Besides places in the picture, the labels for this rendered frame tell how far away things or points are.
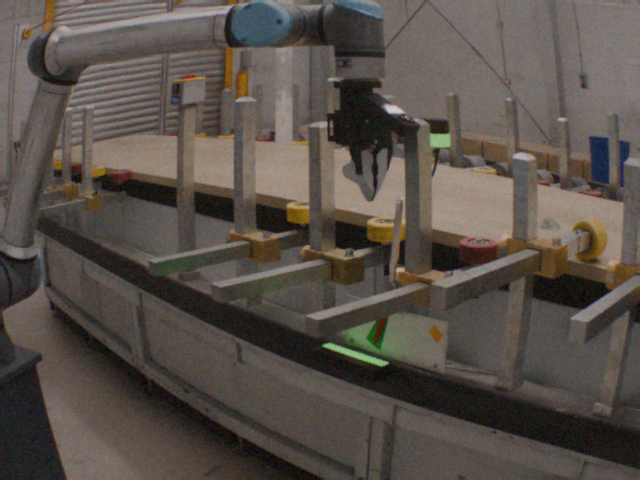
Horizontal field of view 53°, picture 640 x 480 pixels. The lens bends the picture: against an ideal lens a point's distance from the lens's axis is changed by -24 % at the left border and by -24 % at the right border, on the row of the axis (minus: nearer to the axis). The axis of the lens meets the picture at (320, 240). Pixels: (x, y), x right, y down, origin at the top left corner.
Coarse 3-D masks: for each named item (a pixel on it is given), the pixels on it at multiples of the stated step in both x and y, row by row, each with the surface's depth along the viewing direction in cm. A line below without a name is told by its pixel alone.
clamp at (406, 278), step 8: (400, 272) 143; (408, 272) 142; (432, 272) 142; (440, 272) 142; (400, 280) 143; (408, 280) 142; (416, 280) 140; (424, 280) 139; (432, 280) 137; (424, 304) 140
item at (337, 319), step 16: (400, 288) 136; (416, 288) 136; (352, 304) 129; (368, 304) 128; (384, 304) 131; (400, 304) 133; (416, 304) 136; (320, 320) 122; (336, 320) 124; (352, 320) 126; (368, 320) 129; (320, 336) 122
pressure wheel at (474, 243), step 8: (464, 240) 149; (472, 240) 150; (480, 240) 147; (488, 240) 149; (464, 248) 146; (472, 248) 145; (480, 248) 144; (488, 248) 144; (496, 248) 146; (464, 256) 146; (472, 256) 145; (480, 256) 144; (488, 256) 145; (496, 256) 147; (472, 264) 149; (480, 264) 148
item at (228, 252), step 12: (288, 240) 181; (300, 240) 183; (192, 252) 167; (204, 252) 167; (216, 252) 169; (228, 252) 171; (240, 252) 173; (156, 264) 159; (168, 264) 161; (180, 264) 163; (192, 264) 165; (204, 264) 167; (156, 276) 159
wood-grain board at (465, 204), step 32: (96, 160) 304; (128, 160) 292; (160, 160) 282; (224, 160) 269; (256, 160) 265; (288, 160) 262; (224, 192) 215; (256, 192) 205; (288, 192) 204; (352, 192) 202; (384, 192) 202; (448, 192) 204; (480, 192) 205; (512, 192) 207; (544, 192) 209; (448, 224) 166; (480, 224) 166; (512, 224) 166; (608, 224) 166; (608, 256) 136
